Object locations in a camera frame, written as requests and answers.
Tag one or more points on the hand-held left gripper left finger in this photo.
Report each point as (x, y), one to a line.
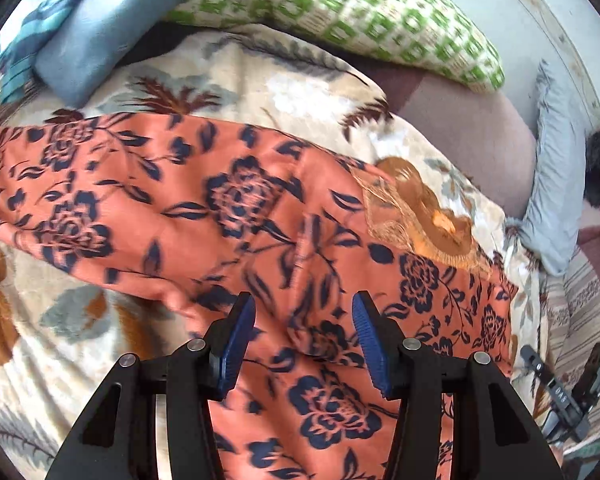
(237, 341)

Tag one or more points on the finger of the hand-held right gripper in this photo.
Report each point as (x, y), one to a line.
(536, 362)

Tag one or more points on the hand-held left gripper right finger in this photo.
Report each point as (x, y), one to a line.
(372, 346)

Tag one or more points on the orange floral garment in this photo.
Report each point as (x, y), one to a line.
(230, 200)

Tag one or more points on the striped cloth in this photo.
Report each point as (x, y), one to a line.
(585, 305)

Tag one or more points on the pale grey-blue pillow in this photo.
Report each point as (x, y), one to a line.
(555, 170)

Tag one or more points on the mauve mattress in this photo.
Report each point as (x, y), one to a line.
(470, 125)

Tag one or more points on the cream floral blanket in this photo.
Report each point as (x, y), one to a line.
(280, 90)

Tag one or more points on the light blue cushion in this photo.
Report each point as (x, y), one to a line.
(105, 35)

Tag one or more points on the green patterned pillow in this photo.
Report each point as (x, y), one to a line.
(355, 10)

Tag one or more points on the teal patterned cloth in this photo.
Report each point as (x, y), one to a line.
(45, 15)

